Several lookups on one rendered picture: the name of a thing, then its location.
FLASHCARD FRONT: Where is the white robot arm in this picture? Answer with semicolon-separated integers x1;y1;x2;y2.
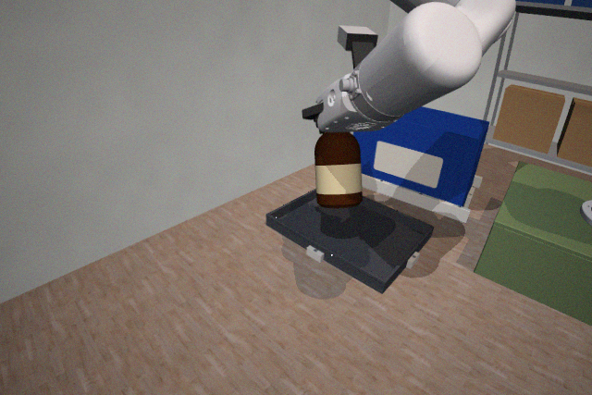
337;0;516;122

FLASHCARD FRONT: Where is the brown glass bottle with cream label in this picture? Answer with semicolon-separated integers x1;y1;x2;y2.
314;132;363;208

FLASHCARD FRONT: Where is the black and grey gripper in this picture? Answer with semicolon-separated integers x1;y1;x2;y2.
302;73;404;134

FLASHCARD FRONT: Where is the blue plastic crate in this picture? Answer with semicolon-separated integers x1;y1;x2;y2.
353;106;489;206

